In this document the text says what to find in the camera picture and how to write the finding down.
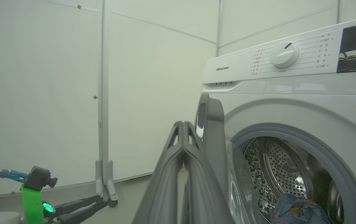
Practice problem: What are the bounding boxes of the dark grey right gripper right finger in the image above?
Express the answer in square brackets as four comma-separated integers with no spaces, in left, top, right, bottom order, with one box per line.
[183,121,234,224]

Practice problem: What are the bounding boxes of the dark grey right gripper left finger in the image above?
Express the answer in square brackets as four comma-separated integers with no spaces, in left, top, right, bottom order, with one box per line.
[133,121,184,224]

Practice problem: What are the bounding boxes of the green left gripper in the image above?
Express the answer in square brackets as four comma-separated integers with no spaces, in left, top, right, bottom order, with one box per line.
[21,186,108,224]

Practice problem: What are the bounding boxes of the grey washing machine door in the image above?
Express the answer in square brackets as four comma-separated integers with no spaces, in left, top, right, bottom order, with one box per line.
[194,92,259,224]

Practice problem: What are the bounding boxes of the blue printed pajama pants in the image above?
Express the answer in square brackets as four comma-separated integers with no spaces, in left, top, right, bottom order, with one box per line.
[270,194,331,224]

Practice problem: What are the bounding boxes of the white front-load washing machine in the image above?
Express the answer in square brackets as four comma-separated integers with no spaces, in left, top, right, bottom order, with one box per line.
[201,14,356,224]

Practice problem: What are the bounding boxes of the white plastic washing machine dial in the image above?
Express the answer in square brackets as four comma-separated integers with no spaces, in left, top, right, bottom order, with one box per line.
[269,41,300,69]

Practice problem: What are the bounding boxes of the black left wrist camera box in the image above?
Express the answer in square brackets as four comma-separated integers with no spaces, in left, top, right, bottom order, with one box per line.
[23,166,58,191]

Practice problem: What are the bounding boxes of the teal left camera connector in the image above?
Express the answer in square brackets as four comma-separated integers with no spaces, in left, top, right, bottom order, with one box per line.
[0,170,29,183]

